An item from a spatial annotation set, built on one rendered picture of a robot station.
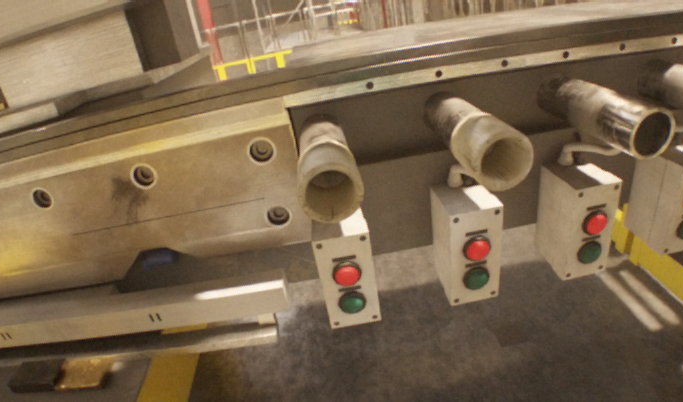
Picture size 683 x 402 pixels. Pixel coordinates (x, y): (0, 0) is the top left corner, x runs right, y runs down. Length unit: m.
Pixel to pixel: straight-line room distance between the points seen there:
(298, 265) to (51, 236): 0.42
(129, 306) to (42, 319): 0.16
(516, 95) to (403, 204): 0.22
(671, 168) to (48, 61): 0.95
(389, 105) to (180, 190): 0.33
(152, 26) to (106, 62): 0.09
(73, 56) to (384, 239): 0.56
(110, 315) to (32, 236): 0.20
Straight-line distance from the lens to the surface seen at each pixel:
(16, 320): 0.81
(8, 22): 0.60
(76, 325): 0.73
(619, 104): 0.51
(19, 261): 0.82
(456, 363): 1.31
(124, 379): 0.69
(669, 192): 0.70
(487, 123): 0.42
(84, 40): 0.71
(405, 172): 0.55
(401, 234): 0.60
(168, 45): 0.69
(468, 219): 0.51
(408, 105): 0.56
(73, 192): 0.68
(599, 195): 0.59
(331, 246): 0.49
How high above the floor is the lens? 1.03
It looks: 27 degrees down
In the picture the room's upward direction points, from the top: 12 degrees counter-clockwise
